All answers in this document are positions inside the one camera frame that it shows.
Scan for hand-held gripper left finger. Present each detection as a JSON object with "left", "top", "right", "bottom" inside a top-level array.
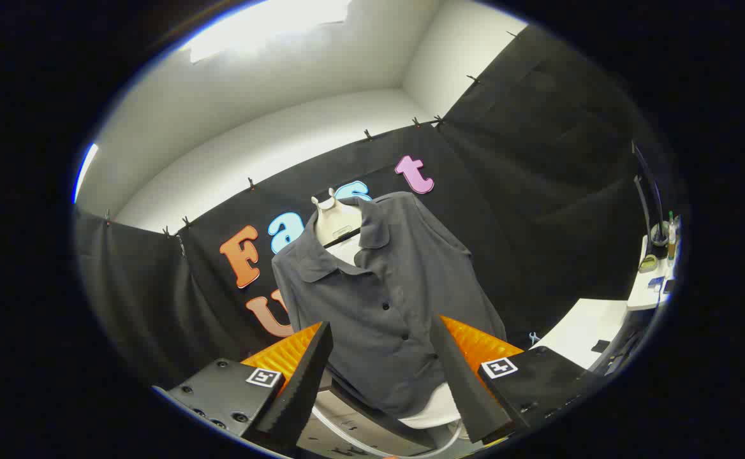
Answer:
[{"left": 165, "top": 321, "right": 335, "bottom": 455}]

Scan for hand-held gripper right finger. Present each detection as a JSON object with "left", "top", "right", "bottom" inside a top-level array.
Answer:
[{"left": 429, "top": 314, "right": 593, "bottom": 446}]

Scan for clear steamer hose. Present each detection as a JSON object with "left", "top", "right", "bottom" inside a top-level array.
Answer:
[{"left": 309, "top": 405, "right": 466, "bottom": 458}]

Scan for grey button shirt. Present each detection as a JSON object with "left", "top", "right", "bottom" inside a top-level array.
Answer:
[{"left": 272, "top": 191, "right": 507, "bottom": 418}]

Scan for white cabinet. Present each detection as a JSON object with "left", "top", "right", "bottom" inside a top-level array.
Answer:
[{"left": 532, "top": 298, "right": 628, "bottom": 370}]

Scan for white side desk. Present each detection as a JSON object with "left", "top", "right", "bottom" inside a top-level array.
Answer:
[{"left": 626, "top": 236, "right": 676, "bottom": 312}]

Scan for black backdrop cloth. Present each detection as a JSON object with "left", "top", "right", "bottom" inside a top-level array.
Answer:
[{"left": 73, "top": 25, "right": 667, "bottom": 390}]

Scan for thin dark pole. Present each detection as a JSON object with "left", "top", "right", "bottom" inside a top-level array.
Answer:
[{"left": 631, "top": 142, "right": 665, "bottom": 246}]

